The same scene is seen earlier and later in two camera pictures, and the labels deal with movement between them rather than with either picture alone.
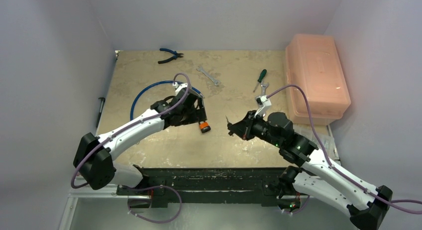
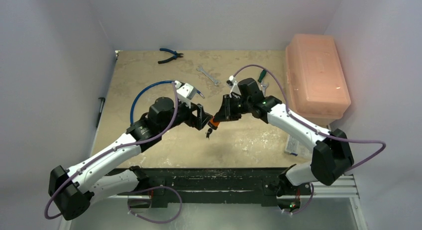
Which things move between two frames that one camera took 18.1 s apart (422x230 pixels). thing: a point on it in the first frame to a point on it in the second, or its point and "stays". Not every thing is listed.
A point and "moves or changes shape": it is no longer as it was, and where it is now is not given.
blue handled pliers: (176, 55) stays
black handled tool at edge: (103, 100) stays
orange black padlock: (204, 127) moves or changes shape
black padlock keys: (230, 127) to (209, 131)
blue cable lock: (182, 82) stays
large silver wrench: (263, 88) stays
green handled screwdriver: (261, 77) stays
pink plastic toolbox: (314, 63) stays
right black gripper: (246, 125) to (231, 107)
